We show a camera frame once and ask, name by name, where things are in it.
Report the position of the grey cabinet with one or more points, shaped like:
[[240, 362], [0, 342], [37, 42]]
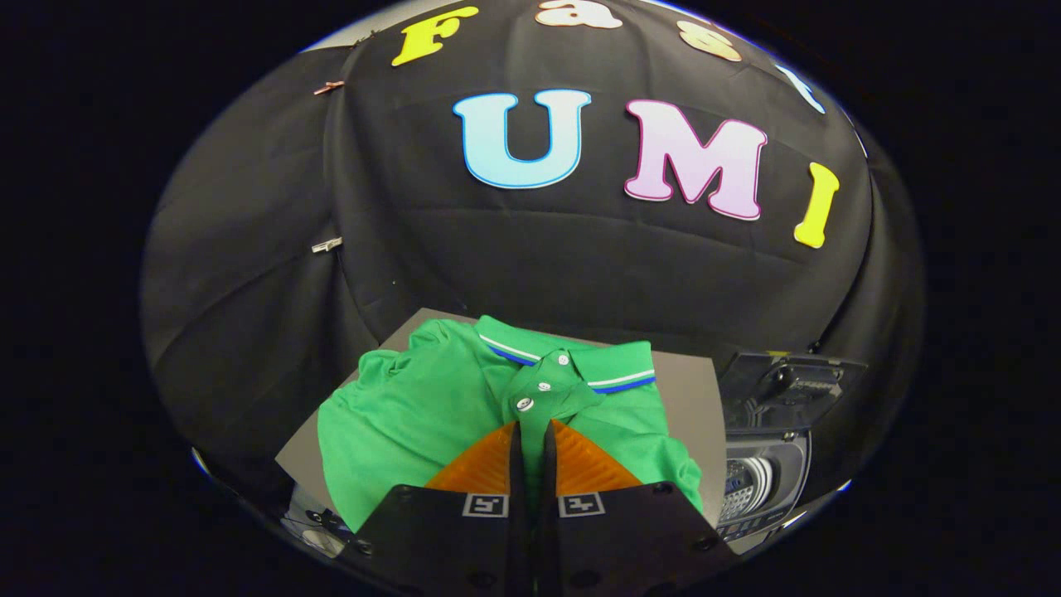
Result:
[[688, 406]]

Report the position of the red cloth clip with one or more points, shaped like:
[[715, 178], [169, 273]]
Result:
[[328, 87]]

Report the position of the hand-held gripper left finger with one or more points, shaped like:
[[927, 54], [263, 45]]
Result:
[[464, 547]]

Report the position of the silver cloth clip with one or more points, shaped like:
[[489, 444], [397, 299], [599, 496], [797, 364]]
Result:
[[327, 245]]

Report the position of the green polo shirt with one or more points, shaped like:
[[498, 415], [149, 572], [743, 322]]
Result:
[[414, 423]]

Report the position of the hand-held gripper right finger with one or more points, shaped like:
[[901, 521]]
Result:
[[613, 547]]

